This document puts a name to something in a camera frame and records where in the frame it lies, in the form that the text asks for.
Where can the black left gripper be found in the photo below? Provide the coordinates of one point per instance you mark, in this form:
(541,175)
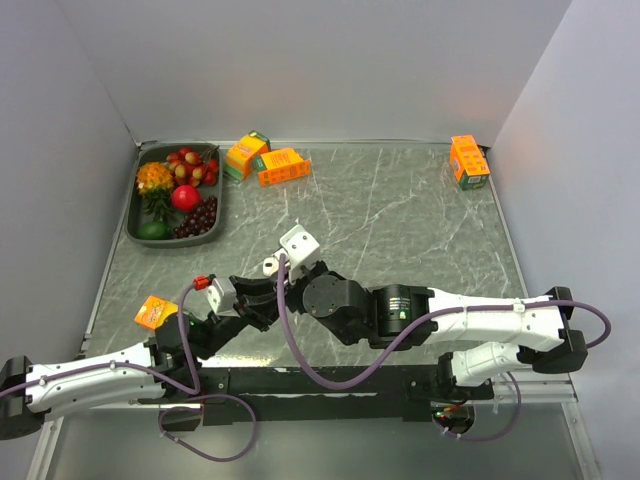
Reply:
(259,306)

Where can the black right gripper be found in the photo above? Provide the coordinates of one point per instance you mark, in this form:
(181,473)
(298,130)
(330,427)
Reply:
(294,287)

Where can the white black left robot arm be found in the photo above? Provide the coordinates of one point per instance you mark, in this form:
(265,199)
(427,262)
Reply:
(166,365)

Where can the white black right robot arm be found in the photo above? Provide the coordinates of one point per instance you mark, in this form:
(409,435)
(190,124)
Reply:
(504,328)

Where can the white earbud charging case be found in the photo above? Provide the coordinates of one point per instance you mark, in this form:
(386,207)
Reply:
(270,266)

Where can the dark red grape bunch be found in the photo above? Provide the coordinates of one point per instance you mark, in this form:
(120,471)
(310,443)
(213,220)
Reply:
(199,221)

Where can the orange green carton near left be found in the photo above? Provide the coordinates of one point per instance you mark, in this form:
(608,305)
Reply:
(154,312)

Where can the green avocado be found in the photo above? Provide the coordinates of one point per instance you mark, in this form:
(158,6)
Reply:
(153,230)

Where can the red apple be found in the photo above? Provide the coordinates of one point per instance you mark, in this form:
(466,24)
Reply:
(185,198)

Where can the orange carton lying back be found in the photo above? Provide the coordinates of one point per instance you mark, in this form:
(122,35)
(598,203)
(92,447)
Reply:
(279,166)

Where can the orange green carton upright back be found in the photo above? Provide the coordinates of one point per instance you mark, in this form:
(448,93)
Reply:
(238,164)

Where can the orange spiky fruit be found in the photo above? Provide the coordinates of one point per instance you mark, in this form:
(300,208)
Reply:
(153,176)

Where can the dark green fruit tray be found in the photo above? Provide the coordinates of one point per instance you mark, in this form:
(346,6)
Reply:
(135,216)

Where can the orange green carton right corner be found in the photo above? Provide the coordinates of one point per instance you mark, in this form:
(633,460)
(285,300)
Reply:
(468,163)

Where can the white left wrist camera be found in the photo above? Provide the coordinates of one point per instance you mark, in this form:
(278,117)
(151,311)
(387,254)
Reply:
(220,293)

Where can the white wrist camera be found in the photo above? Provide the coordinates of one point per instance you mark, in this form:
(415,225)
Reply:
(300,248)
(220,293)

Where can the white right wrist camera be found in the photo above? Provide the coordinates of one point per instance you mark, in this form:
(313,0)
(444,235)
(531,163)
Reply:
(300,248)

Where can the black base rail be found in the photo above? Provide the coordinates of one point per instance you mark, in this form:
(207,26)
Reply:
(406,392)

